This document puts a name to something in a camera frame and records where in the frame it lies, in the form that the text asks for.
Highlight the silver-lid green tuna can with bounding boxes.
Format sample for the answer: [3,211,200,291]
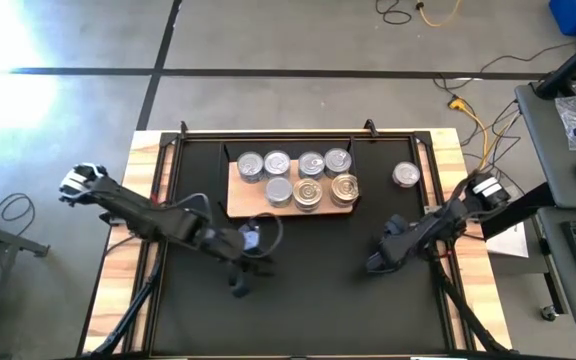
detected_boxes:
[324,147,353,175]

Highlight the black left gripper cable loop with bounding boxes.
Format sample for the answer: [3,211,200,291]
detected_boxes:
[245,212,285,260]

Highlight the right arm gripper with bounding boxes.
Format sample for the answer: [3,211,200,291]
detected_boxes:
[366,224,427,275]

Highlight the silver-lid white-green can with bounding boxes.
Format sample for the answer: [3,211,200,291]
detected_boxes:
[297,150,326,177]

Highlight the blue plastic bin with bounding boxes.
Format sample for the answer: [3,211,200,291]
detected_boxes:
[547,0,576,37]

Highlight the silver-lid red can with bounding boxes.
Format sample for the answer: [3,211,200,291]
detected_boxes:
[392,160,422,189]

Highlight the yellow floor cable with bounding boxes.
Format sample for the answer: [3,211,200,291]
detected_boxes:
[416,0,465,30]

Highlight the silver-lid blue can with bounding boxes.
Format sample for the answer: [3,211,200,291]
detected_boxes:
[236,151,266,181]

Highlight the silver-lid yellow-teal can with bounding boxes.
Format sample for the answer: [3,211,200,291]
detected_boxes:
[263,149,292,177]

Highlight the black desk support bar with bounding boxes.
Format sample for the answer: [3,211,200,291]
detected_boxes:
[480,180,554,241]

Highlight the black looped floor cable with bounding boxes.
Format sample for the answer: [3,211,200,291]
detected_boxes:
[374,0,413,26]

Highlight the grey desk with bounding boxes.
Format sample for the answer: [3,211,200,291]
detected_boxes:
[513,82,576,331]

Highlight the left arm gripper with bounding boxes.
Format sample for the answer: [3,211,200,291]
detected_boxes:
[202,224,275,300]

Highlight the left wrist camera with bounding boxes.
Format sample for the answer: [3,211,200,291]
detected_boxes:
[239,223,263,250]

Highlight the yellow extension cord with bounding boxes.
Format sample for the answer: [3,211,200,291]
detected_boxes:
[447,97,514,179]

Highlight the wooden shelf with black frame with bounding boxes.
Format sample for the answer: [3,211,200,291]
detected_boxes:
[220,138,364,220]

